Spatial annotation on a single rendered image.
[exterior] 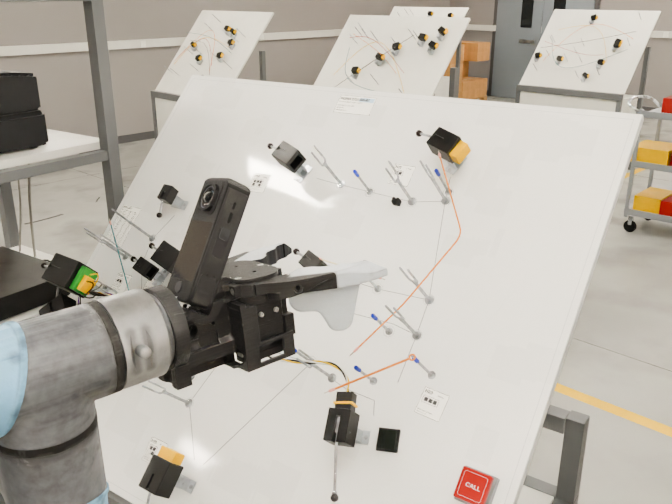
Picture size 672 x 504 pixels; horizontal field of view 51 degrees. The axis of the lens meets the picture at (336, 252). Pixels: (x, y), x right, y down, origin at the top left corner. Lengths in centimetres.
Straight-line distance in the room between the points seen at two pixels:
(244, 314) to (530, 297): 76
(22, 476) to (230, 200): 26
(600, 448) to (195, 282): 283
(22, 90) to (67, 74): 732
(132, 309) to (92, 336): 4
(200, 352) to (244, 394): 83
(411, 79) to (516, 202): 411
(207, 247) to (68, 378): 15
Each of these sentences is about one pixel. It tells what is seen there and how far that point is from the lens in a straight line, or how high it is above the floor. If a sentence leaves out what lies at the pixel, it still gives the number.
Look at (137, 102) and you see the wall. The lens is 966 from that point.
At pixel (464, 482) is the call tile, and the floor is 110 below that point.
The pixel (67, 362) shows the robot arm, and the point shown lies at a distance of 54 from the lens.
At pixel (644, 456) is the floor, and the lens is 333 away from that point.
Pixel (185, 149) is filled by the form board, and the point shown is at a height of 145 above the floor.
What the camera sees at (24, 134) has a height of 150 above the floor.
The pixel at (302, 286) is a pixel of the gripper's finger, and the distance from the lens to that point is 60.
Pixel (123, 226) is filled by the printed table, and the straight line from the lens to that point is 185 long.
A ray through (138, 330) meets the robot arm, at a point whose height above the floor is 158.
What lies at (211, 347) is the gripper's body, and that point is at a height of 154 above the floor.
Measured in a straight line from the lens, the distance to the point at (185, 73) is 752.
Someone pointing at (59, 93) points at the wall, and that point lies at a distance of 916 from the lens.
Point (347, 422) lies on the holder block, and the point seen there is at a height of 115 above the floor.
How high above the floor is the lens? 182
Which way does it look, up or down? 20 degrees down
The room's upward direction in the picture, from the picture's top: straight up
